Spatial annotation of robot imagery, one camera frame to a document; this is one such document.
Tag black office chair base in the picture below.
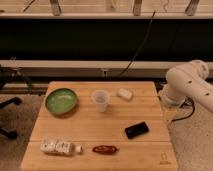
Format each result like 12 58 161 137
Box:
0 65 33 140

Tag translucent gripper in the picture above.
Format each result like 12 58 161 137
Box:
161 100 183 124

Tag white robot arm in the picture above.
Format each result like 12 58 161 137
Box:
159 60 213 124

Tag white ceramic cup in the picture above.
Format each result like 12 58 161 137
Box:
91 90 110 113

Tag white soap bar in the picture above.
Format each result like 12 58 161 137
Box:
117 88 133 100

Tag black eraser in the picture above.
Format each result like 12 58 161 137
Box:
125 122 149 139

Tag green bowl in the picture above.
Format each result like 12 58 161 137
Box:
45 88 78 116

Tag black hanging cable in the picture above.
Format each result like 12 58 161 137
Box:
117 9 157 78

